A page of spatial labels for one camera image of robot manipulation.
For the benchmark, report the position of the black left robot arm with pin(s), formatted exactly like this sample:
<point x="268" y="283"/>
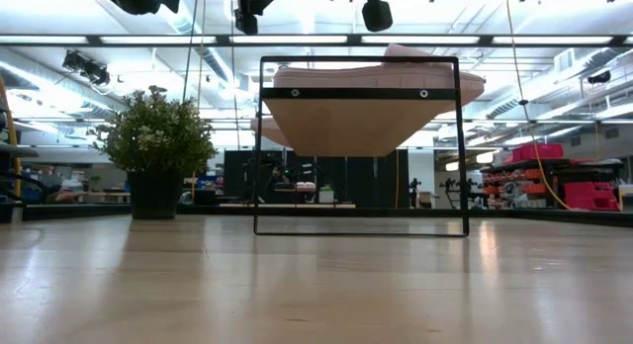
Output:
<point x="133" y="0"/>

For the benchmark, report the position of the green plant in black pot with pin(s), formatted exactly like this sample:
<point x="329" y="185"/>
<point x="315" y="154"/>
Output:
<point x="153" y="136"/>

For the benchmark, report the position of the black hanging fixture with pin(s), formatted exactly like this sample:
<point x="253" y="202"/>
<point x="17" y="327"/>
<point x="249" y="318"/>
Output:
<point x="86" y="67"/>

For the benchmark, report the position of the black partition panels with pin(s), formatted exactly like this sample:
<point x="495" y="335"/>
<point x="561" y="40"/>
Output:
<point x="366" y="181"/>

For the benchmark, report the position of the white container with green top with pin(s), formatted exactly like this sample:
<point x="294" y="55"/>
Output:
<point x="326" y="195"/>

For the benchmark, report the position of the black storage rack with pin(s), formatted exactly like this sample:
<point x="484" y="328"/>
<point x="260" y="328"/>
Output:
<point x="524" y="164"/>

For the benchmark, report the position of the red storage bin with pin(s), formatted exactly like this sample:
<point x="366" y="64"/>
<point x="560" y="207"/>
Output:
<point x="591" y="196"/>
<point x="539" y="152"/>

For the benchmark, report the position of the black aluminium rig frame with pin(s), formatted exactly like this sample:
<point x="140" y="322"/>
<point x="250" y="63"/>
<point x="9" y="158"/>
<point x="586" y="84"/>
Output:
<point x="353" y="39"/>

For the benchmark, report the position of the wooden shelf with black frame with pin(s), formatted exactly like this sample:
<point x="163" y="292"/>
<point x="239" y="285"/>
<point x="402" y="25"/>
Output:
<point x="356" y="126"/>

